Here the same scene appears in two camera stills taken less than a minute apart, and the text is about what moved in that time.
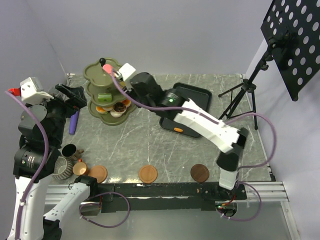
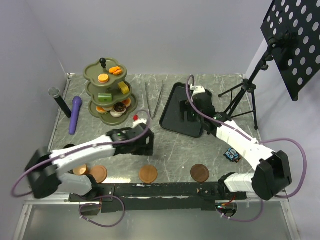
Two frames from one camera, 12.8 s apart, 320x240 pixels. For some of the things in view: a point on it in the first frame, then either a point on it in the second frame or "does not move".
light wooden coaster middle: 148,174 does not move
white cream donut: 116,115 does not move
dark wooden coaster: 200,173 does not move
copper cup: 80,168 does not move
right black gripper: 131,92 → 186,106
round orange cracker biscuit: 178,129 → 103,78
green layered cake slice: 104,97 does not move
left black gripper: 77,99 → 147,149
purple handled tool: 73,123 does not move
